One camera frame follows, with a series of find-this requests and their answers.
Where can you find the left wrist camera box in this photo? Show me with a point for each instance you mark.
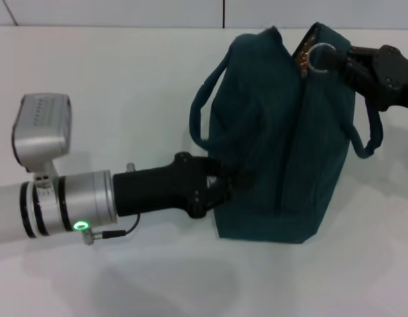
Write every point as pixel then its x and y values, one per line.
pixel 42 132

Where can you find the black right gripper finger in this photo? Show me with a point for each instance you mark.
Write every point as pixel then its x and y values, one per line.
pixel 339 62

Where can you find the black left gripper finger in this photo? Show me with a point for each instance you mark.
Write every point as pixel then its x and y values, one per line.
pixel 220 195
pixel 220 166

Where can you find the teal insulated lunch bag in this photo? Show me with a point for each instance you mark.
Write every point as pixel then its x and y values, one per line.
pixel 273 148

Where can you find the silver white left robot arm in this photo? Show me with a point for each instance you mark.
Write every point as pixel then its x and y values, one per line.
pixel 58 204

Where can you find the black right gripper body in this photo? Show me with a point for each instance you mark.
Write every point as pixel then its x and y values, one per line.
pixel 392 79

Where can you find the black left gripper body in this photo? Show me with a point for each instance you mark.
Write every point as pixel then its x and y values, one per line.
pixel 164 191

